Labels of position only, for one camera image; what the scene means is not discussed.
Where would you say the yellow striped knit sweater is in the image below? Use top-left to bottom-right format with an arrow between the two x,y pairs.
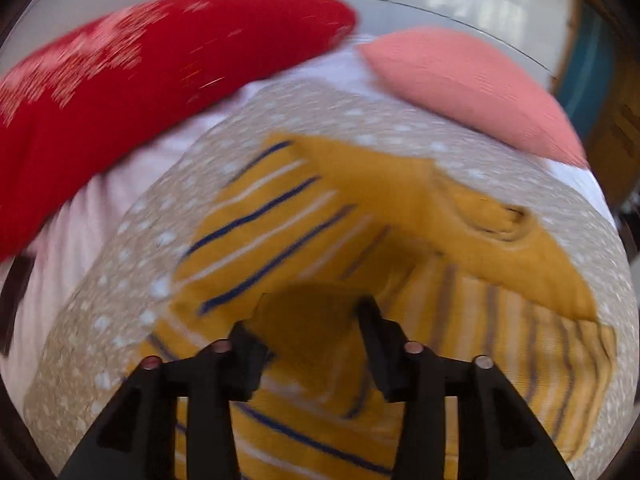
139,132 -> 616,479

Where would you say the beige heart pattern quilt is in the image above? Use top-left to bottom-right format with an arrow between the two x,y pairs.
24,80 -> 639,479

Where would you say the wooden door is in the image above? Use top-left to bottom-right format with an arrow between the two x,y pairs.
587,58 -> 639,209

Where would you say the red embroidered pillow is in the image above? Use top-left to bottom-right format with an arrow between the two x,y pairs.
1,0 -> 357,258

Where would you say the pink knit pillow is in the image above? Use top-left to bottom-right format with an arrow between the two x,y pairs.
359,27 -> 589,169

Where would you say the teal curtain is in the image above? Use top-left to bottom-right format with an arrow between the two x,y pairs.
555,2 -> 618,143

